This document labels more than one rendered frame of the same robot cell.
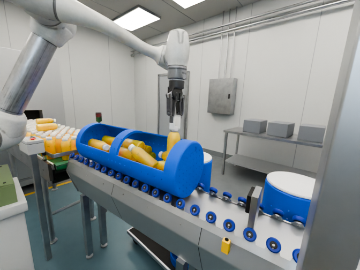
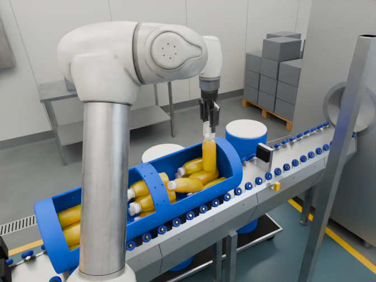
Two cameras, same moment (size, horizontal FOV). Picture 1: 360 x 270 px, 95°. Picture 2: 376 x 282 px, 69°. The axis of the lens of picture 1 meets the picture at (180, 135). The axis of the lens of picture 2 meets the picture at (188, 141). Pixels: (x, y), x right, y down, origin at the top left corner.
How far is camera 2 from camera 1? 127 cm
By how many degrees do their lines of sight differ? 62
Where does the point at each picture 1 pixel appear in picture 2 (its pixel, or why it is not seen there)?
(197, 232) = (255, 197)
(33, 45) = (127, 126)
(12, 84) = (123, 215)
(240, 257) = not seen: hidden behind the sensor
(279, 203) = (252, 146)
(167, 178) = (237, 178)
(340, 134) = (353, 111)
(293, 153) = not seen: hidden behind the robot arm
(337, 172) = (351, 122)
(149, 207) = (214, 219)
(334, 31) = not seen: outside the picture
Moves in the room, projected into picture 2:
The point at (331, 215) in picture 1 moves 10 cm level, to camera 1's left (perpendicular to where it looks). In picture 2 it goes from (348, 135) to (349, 145)
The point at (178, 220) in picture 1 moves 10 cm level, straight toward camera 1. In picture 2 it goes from (240, 203) to (259, 208)
